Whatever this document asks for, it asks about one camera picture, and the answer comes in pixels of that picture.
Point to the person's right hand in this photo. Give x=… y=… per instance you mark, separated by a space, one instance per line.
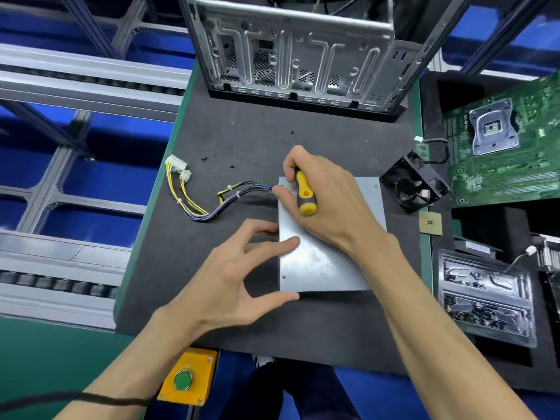
x=328 y=205

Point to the person's left hand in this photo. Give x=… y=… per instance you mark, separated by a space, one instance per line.
x=223 y=288

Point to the grey power supply cover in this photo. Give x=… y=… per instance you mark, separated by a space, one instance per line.
x=328 y=266

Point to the person's right forearm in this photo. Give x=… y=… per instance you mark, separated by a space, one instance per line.
x=455 y=332

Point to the person's left shoe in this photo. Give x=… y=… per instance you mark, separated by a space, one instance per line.
x=262 y=360

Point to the person's dark trousers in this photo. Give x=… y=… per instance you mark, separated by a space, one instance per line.
x=297 y=393

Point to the black cooling fan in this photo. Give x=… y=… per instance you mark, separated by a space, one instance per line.
x=413 y=182

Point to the yellow button box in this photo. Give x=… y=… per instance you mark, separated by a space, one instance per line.
x=186 y=378

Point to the small square processor chip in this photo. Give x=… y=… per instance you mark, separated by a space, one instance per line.
x=430 y=223

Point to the black foam work mat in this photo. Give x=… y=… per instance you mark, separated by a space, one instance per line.
x=236 y=126

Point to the silver computer tower chassis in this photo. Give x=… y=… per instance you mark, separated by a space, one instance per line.
x=289 y=56

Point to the black foam parts tray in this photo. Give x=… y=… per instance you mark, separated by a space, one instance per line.
x=490 y=227

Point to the clear plastic screw tray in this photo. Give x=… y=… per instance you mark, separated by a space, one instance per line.
x=486 y=297

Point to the green motherboard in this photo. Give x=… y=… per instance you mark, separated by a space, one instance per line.
x=503 y=153

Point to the silver heatsink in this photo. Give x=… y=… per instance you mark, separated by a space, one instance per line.
x=547 y=253

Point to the black hard disk drive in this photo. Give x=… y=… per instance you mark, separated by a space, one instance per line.
x=553 y=301

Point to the aluminium conveyor frame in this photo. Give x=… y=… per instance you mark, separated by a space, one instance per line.
x=79 y=83

